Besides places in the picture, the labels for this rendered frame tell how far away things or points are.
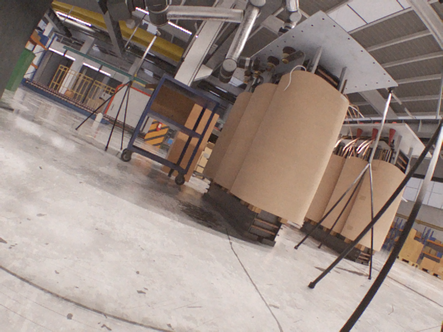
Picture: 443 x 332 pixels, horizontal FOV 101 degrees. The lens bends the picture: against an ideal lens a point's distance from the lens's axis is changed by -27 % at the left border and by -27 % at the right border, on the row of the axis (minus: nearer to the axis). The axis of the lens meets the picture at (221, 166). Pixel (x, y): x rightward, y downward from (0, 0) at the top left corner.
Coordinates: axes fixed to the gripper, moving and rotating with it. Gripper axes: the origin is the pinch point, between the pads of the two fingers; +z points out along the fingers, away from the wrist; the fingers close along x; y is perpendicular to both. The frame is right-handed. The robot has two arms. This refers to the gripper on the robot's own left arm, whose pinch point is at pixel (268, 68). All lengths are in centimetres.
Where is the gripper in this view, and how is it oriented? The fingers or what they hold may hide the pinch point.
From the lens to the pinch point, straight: 218.4
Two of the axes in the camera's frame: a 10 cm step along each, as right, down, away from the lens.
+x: 0.3, 0.3, 10.0
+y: 2.2, -9.8, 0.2
